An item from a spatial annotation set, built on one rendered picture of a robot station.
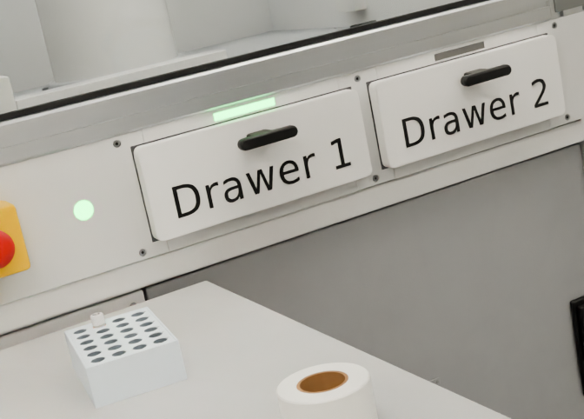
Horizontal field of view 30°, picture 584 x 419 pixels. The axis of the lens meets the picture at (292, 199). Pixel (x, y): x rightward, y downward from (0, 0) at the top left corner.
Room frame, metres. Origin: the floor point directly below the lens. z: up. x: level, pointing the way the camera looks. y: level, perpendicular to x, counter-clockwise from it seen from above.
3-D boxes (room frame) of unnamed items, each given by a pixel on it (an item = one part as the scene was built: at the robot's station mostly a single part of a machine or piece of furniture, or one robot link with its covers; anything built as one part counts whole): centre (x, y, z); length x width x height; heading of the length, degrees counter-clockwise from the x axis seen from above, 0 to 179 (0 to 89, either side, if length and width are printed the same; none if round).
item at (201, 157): (1.26, 0.03, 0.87); 0.29 x 0.02 x 0.11; 116
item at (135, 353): (0.96, 0.18, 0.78); 0.12 x 0.08 x 0.04; 18
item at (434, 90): (1.40, -0.25, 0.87); 0.29 x 0.02 x 0.11; 116
